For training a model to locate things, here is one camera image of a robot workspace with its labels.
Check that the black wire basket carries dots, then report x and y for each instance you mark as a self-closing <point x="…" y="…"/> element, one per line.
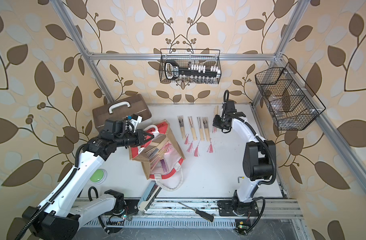
<point x="290" y="100"/>
<point x="207" y="57"/>

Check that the back black wire basket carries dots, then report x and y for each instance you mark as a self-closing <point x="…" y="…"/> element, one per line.
<point x="207" y="57"/>

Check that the green round button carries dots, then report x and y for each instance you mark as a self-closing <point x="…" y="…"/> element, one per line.
<point x="98" y="177"/>

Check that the folding fans in bag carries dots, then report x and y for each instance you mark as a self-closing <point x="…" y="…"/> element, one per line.
<point x="156" y="155"/>

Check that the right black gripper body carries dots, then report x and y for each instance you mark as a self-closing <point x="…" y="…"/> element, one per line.
<point x="219" y="122"/>

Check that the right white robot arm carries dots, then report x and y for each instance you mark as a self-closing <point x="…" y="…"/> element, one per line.
<point x="259" y="163"/>

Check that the folding fan black print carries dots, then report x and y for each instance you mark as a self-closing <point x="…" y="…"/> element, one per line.
<point x="185" y="136"/>

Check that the folding fan plain wood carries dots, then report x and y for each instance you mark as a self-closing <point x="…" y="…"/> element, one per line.
<point x="193" y="131"/>

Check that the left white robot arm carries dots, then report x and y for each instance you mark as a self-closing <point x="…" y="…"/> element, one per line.
<point x="55" y="218"/>

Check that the brown toolbox with white handle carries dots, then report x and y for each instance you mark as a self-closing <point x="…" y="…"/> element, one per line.
<point x="133" y="105"/>

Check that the right black wire basket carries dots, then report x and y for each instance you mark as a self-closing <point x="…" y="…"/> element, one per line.
<point x="290" y="100"/>

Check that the black handled screwdriver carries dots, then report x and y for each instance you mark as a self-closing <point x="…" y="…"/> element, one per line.
<point x="200" y="213"/>

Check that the yellow hex key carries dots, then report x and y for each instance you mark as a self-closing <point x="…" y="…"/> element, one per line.
<point x="240" y="178"/>

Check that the black socket set holder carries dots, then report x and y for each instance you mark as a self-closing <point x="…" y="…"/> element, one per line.
<point x="194" y="72"/>

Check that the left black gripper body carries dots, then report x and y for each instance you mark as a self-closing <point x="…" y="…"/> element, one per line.
<point x="128" y="139"/>

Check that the grey stapler tool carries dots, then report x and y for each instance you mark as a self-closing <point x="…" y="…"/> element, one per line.
<point x="148" y="197"/>

